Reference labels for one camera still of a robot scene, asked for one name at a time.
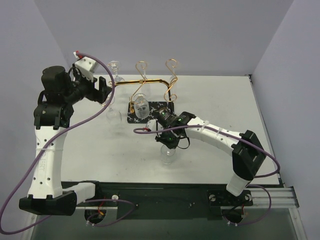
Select short clear glass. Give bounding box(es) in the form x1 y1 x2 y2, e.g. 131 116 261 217
133 93 150 119
160 145 177 165

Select clear wine glass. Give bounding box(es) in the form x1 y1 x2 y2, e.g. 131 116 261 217
108 60 125 83
105 97 122 128

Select clear champagne flute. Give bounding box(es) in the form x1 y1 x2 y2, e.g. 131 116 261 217
166 58 178 87
140 61 152 99

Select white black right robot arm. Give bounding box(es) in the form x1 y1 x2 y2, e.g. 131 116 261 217
147 108 266 205

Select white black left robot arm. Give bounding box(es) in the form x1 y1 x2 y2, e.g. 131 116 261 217
19 63 112 216

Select gold wine glass rack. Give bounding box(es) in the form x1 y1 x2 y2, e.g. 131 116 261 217
115 60 178 124

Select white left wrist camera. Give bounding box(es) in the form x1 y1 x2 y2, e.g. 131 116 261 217
73 51 98 82

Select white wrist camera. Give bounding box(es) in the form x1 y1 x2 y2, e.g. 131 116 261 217
73 51 98 82
145 119 159 132

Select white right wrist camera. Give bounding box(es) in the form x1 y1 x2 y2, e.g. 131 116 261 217
145 119 159 132

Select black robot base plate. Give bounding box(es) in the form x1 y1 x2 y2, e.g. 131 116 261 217
80 182 253 220

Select aluminium table frame rail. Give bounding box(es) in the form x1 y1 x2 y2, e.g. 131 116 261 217
249 187 300 209

